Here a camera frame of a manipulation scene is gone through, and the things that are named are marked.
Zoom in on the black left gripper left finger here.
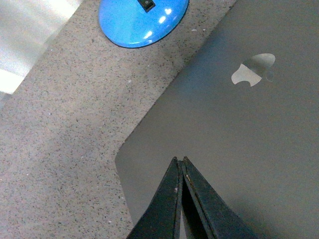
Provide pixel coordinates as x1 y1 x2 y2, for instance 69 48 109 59
127 157 183 239

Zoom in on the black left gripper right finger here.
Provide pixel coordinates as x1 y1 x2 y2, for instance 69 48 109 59
181 157 257 239

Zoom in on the grey laptop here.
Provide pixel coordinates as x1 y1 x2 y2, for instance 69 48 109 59
115 0 319 239

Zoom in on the blue desk lamp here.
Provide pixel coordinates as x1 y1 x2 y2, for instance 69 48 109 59
98 0 189 48

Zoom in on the white curtain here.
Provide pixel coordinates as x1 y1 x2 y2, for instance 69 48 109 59
0 0 81 106

